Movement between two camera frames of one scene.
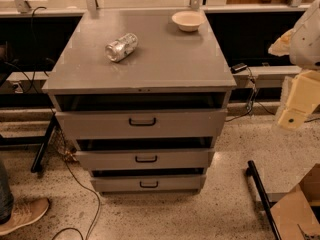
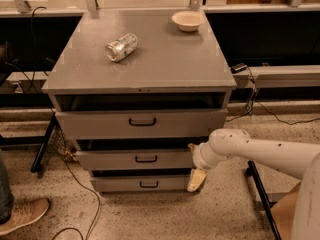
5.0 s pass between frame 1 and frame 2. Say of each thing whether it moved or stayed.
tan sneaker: stayed
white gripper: moved
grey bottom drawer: stayed
